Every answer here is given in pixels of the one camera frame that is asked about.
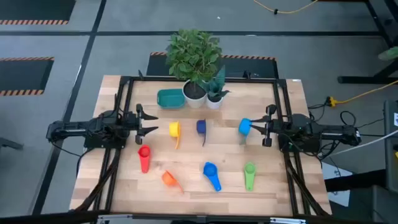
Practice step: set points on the medium blue measuring cup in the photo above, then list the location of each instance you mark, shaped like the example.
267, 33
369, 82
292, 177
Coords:
210, 171

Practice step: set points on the leafy green potted plant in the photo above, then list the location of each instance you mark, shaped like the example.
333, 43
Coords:
192, 54

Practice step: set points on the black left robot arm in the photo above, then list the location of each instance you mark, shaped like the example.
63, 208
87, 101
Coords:
71, 129

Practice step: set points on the green measuring cup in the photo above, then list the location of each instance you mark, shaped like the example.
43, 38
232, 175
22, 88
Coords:
249, 171

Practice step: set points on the black floor beam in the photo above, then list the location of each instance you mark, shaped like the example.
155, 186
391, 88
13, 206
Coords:
354, 182

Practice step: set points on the orange measuring cup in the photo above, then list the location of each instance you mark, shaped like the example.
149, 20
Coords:
168, 180

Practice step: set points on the grey cabinet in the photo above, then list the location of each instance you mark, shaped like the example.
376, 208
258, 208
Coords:
391, 149

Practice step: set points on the black aluminium table frame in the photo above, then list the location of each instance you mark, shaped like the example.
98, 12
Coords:
202, 79

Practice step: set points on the teal plastic basket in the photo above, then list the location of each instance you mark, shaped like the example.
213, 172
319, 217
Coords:
171, 99

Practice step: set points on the snake plant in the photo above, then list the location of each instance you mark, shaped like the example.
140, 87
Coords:
216, 84

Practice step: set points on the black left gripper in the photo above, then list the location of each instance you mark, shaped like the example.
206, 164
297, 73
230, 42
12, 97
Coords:
139, 124

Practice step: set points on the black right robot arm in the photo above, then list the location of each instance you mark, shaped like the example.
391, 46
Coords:
326, 137

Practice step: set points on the navy measuring cup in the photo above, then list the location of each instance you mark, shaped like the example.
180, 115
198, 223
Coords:
201, 126

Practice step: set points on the black hazard-striped floor mat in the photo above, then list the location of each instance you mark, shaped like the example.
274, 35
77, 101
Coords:
34, 9
21, 74
248, 68

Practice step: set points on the red measuring cup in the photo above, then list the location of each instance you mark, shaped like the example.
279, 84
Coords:
144, 158

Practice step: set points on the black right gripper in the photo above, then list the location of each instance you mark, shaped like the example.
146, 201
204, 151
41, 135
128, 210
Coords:
270, 127

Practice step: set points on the small white plant pot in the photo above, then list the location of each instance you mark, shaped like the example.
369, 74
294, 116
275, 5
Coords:
214, 104

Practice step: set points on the black desk leg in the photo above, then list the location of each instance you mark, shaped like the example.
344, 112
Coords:
367, 80

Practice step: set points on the black furniture foot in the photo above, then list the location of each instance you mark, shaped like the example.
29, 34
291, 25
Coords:
9, 143

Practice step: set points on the large white plant pot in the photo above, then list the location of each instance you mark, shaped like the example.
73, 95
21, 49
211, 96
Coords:
194, 101

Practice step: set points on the yellow measuring cup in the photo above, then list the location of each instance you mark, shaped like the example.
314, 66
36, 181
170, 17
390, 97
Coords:
174, 129

